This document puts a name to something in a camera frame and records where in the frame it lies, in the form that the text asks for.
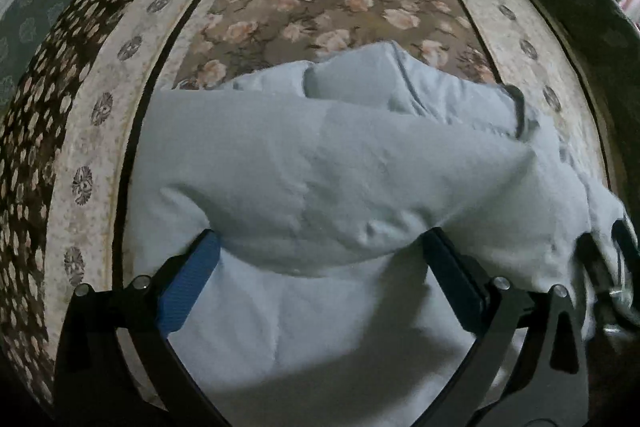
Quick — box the light blue quilted jacket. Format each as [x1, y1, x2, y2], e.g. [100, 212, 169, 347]
[125, 42, 626, 426]

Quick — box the floral patterned bed blanket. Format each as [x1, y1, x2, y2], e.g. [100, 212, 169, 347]
[1, 0, 608, 403]

